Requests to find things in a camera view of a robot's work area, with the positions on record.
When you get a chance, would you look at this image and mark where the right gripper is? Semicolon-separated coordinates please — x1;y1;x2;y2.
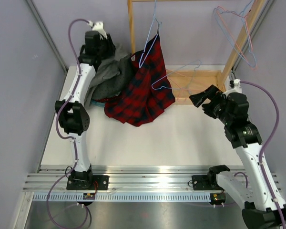
190;85;233;125

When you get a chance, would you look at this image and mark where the dark grey dotted skirt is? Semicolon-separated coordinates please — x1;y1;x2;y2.
91;57;133;101

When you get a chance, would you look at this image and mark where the pink wire hanger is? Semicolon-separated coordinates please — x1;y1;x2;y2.
166;69;195;103
216;4;257;70

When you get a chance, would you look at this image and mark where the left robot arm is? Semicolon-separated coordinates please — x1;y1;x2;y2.
54;31;115;191

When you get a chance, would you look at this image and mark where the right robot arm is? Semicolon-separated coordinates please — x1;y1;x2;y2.
189;85;286;229

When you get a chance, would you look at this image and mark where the red plaid skirt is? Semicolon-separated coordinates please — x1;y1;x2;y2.
104;37;175;127

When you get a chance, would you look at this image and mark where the wooden clothes rack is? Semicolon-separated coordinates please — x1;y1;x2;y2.
127;0;266;104

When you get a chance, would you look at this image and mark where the teal plastic bin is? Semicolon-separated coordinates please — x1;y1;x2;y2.
90;100;105;108

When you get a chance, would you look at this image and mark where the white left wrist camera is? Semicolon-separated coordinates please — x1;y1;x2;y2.
87;21;108;39

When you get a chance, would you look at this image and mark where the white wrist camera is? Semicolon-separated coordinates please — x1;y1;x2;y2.
87;21;108;39
228;79;242;93

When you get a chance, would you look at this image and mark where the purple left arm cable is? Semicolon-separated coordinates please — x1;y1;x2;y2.
46;18;93;227

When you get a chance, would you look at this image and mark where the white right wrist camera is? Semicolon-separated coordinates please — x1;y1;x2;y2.
228;79;242;93

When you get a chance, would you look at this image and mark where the blue wire hanger with plaid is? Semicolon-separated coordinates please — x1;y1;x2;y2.
139;0;162;69

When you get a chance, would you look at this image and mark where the aluminium corner post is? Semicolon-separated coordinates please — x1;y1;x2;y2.
25;0;69;74

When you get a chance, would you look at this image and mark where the aluminium rail base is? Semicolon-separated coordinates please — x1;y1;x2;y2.
23;166;222;202

